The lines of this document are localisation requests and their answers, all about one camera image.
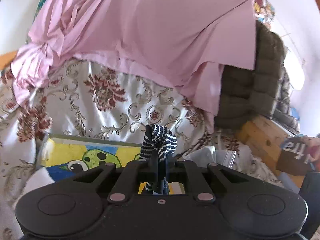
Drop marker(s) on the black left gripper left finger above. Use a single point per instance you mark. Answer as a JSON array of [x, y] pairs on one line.
[[154, 170]]

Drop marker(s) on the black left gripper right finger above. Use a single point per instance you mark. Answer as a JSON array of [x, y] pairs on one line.
[[164, 170]]

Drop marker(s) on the black white striped sock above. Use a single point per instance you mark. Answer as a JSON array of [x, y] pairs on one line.
[[158, 139]]

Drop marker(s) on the white cloth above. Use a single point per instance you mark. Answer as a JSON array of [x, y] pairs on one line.
[[39, 179]]

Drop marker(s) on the grey tray with dinosaur picture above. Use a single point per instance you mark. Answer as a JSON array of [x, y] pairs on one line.
[[65, 155]]

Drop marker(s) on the wooden headboard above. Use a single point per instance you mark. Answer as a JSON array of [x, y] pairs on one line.
[[266, 138]]

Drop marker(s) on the floral satin bed cover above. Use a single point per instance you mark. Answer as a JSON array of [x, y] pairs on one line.
[[88, 100]]

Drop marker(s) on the olive quilted jacket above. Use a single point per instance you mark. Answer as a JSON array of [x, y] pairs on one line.
[[247, 93]]

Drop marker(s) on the brown lettered box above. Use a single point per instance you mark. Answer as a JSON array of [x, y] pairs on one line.
[[299, 155]]

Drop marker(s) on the pink sheet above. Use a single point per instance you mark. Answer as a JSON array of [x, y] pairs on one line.
[[175, 43]]

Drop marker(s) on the colourful wall poster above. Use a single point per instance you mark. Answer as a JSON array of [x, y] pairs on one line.
[[264, 12]]

